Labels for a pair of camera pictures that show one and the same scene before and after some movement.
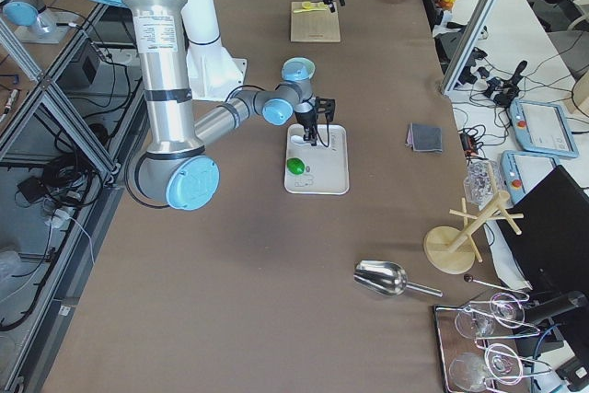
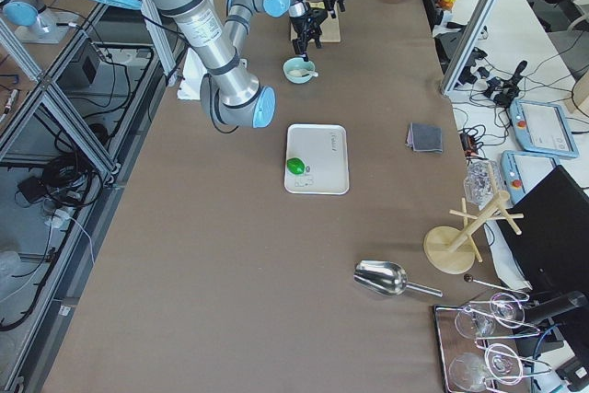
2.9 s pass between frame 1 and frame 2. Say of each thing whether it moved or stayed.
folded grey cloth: stayed
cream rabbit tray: stayed
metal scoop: stayed
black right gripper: moved
